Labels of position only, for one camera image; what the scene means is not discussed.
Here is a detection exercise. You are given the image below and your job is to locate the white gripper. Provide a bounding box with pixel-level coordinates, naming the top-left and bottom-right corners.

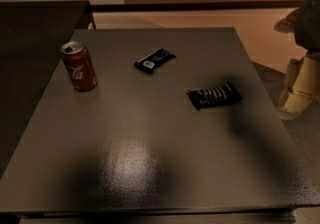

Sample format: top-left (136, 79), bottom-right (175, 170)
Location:
top-left (277, 51), bottom-right (320, 120)

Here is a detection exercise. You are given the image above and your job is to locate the black snack bar wrapper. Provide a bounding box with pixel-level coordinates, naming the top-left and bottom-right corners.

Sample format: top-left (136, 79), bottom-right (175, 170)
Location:
top-left (134, 48), bottom-right (175, 74)

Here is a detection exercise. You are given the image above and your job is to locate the black striped snack packet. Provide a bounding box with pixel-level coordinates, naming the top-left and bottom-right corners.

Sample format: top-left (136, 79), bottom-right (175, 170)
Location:
top-left (186, 82), bottom-right (243, 110)

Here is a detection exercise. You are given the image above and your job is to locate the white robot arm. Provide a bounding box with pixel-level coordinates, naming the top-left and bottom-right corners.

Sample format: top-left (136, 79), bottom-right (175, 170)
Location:
top-left (274, 0), bottom-right (320, 120)

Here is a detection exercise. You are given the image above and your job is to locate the red coke can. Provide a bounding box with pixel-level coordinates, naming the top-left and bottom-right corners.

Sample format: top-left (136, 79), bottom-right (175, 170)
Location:
top-left (61, 41), bottom-right (98, 92)

